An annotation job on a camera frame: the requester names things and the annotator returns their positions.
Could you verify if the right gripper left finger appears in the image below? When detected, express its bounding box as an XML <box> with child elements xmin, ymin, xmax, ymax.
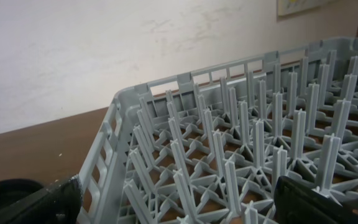
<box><xmin>0</xmin><ymin>175</ymin><xmax>83</xmax><ymax>224</ymax></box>

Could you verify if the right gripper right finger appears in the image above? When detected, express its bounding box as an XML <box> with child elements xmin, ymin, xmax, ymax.
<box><xmin>273</xmin><ymin>176</ymin><xmax>358</xmax><ymax>224</ymax></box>

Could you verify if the grey dishwasher rack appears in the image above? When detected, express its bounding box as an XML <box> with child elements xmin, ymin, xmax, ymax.
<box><xmin>77</xmin><ymin>37</ymin><xmax>358</xmax><ymax>223</ymax></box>

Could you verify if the round black serving tray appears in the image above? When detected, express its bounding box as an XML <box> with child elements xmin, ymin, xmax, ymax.
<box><xmin>0</xmin><ymin>179</ymin><xmax>44</xmax><ymax>210</ymax></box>

